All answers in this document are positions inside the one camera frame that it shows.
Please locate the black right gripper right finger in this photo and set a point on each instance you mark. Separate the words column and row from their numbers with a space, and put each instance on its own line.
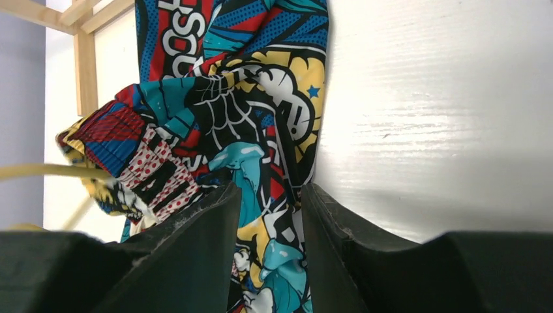
column 357, row 266

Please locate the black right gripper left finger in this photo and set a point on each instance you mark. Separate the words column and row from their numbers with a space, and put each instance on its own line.
column 182, row 265

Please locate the colourful comic print shorts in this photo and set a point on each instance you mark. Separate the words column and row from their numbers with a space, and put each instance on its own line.
column 228, row 91

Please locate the yellow hanger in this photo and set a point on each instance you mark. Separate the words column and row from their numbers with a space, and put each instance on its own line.
column 26, row 170

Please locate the wooden clothes rack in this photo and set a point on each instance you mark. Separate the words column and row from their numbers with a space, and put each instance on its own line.
column 80, row 21

